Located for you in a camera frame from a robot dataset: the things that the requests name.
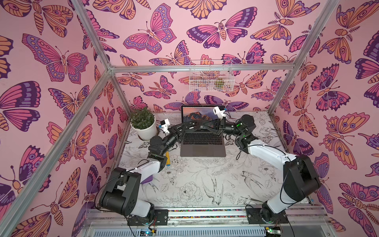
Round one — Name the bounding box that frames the green plant in white pot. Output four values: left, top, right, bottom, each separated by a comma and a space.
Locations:
131, 108, 158, 141

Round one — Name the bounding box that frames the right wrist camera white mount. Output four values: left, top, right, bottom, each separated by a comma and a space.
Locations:
213, 106, 227, 119

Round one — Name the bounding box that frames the white wire wall basket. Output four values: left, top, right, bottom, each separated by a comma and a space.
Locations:
188, 64, 235, 93

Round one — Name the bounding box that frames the green circuit board left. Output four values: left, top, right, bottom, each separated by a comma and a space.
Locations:
139, 229, 157, 237

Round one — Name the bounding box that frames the green circuit board right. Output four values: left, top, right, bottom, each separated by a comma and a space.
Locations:
265, 227, 282, 237

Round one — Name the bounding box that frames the pink purple cylinder toy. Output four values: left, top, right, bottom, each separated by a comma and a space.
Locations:
140, 175, 153, 185

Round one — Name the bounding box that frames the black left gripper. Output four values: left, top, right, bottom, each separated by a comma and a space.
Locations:
159, 124, 188, 159

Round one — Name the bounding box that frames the grey laptop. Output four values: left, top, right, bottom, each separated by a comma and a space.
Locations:
180, 106, 226, 158

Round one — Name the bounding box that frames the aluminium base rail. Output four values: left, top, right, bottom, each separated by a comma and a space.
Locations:
82, 205, 323, 230

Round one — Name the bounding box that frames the green circuit board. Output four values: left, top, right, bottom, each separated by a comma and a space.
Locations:
139, 229, 157, 237
265, 227, 282, 237

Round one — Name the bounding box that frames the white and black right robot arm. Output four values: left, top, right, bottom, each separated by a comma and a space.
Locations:
203, 107, 321, 223

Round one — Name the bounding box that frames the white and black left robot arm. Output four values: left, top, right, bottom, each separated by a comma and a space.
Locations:
98, 122, 196, 224

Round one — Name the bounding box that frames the blue yellow garden hand rake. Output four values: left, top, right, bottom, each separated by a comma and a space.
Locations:
165, 151, 171, 166

